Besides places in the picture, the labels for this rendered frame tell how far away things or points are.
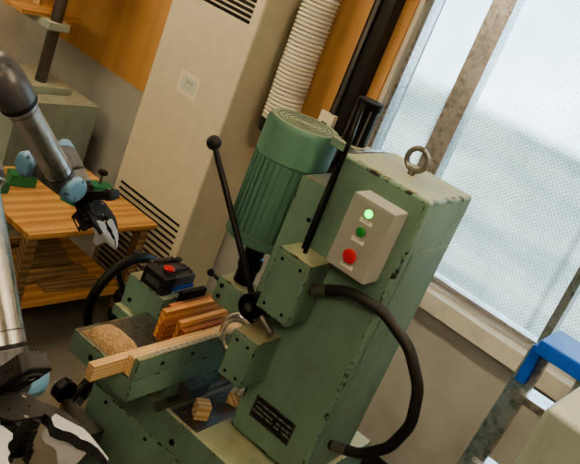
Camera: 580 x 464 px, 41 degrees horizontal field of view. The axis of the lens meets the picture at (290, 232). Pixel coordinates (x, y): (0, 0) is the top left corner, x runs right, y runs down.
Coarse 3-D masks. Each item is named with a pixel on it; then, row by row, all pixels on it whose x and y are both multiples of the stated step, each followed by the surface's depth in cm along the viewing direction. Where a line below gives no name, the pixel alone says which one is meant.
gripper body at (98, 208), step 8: (88, 184) 225; (80, 200) 225; (88, 200) 223; (96, 200) 224; (80, 208) 223; (88, 208) 221; (96, 208) 222; (104, 208) 225; (72, 216) 225; (80, 216) 224; (104, 216) 224; (80, 224) 223; (88, 224) 222
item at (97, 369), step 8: (208, 328) 194; (184, 336) 187; (152, 344) 178; (160, 344) 180; (128, 352) 172; (96, 360) 165; (104, 360) 166; (112, 360) 167; (120, 360) 169; (88, 368) 164; (96, 368) 163; (104, 368) 166; (112, 368) 168; (120, 368) 170; (88, 376) 164; (96, 376) 165; (104, 376) 167
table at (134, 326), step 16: (112, 320) 189; (128, 320) 191; (144, 320) 194; (80, 336) 179; (128, 336) 185; (144, 336) 188; (80, 352) 179; (96, 352) 176; (176, 368) 182; (192, 368) 188; (208, 368) 194; (112, 384) 174; (128, 384) 171; (144, 384) 174; (160, 384) 180; (128, 400) 173
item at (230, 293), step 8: (224, 280) 193; (232, 280) 193; (216, 288) 194; (224, 288) 193; (232, 288) 191; (240, 288) 191; (256, 288) 194; (216, 296) 194; (224, 296) 193; (232, 296) 192; (240, 296) 190; (224, 304) 193; (232, 304) 192; (232, 312) 192
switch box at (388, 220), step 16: (368, 192) 156; (352, 208) 154; (368, 208) 152; (384, 208) 150; (400, 208) 154; (352, 224) 154; (384, 224) 150; (400, 224) 153; (336, 240) 157; (352, 240) 154; (368, 240) 152; (384, 240) 151; (336, 256) 157; (368, 256) 153; (384, 256) 155; (352, 272) 155; (368, 272) 153
